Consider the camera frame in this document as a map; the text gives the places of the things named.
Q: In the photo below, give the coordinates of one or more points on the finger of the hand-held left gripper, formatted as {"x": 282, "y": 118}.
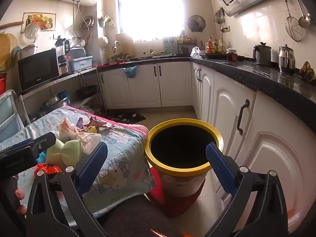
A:
{"x": 44, "y": 139}

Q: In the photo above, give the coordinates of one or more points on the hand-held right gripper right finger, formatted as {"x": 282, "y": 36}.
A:
{"x": 219, "y": 170}

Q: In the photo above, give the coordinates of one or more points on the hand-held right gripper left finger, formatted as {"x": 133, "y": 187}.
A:
{"x": 92, "y": 167}

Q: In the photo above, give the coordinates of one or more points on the pile of snack wrappers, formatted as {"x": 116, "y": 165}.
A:
{"x": 71, "y": 130}

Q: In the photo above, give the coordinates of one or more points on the crinkled red foil wrapper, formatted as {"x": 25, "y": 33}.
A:
{"x": 50, "y": 169}

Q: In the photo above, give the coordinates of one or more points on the yellow rimmed waste bin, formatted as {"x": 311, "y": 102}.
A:
{"x": 182, "y": 185}

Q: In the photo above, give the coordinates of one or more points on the person's left hand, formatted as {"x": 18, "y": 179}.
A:
{"x": 20, "y": 193}

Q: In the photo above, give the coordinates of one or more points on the cartoon printed blanket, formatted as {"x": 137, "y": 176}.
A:
{"x": 123, "y": 158}

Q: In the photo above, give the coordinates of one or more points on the steel pots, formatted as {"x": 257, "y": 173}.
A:
{"x": 56, "y": 101}

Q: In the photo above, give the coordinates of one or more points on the plastic drawer unit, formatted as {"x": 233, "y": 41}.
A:
{"x": 9, "y": 113}

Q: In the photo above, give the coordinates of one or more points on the pink fleece blanket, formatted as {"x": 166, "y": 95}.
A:
{"x": 133, "y": 128}

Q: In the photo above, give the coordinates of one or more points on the dark floor mat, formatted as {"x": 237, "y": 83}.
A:
{"x": 128, "y": 117}

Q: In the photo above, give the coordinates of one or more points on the black wok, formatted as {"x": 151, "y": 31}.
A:
{"x": 86, "y": 90}

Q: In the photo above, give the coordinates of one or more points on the red bucket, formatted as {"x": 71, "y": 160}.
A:
{"x": 3, "y": 86}

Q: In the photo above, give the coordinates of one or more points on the black microwave oven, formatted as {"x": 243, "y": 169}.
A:
{"x": 37, "y": 71}

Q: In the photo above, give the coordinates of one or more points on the steel shelf table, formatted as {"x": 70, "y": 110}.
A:
{"x": 74, "y": 73}

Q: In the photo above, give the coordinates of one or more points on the grey blue plastic basin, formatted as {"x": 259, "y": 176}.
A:
{"x": 80, "y": 64}

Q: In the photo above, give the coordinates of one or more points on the black blender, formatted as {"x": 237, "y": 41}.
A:
{"x": 63, "y": 54}

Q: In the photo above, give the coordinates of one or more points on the round bamboo tray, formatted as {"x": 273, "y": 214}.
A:
{"x": 7, "y": 51}

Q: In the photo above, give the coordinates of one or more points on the teal hanging cabinet bin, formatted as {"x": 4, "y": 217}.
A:
{"x": 130, "y": 72}

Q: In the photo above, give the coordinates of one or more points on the clear pot lid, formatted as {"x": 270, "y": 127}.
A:
{"x": 32, "y": 32}

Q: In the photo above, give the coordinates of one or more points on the glass jar dark contents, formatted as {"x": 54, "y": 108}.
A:
{"x": 231, "y": 55}

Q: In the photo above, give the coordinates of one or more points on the steel faucet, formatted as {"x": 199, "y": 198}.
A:
{"x": 117, "y": 47}

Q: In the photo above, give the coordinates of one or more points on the clear plastic bag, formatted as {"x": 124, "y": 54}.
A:
{"x": 197, "y": 52}

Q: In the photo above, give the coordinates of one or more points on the dark grey kettle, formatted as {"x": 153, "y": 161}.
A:
{"x": 263, "y": 54}

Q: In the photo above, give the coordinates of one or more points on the cluster of condiment bottles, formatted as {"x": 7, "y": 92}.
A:
{"x": 214, "y": 46}

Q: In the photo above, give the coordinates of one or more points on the pale cutting board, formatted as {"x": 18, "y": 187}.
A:
{"x": 126, "y": 45}

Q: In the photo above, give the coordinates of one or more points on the shiny steel kettle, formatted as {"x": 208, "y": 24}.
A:
{"x": 286, "y": 60}

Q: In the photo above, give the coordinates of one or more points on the ginger root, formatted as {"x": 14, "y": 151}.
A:
{"x": 308, "y": 72}

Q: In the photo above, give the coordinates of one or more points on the teal drawer organiser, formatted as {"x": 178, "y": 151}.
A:
{"x": 170, "y": 46}

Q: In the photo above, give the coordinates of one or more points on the hanging kitchen utensils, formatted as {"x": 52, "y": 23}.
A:
{"x": 220, "y": 17}

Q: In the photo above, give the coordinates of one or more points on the bright window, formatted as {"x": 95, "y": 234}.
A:
{"x": 148, "y": 9}

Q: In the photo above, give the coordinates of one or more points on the steel ladle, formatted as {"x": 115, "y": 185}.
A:
{"x": 304, "y": 22}

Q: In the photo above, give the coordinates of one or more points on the fruit wall poster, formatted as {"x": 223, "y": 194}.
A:
{"x": 39, "y": 21}

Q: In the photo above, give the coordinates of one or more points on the round wall fan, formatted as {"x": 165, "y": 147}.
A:
{"x": 196, "y": 23}

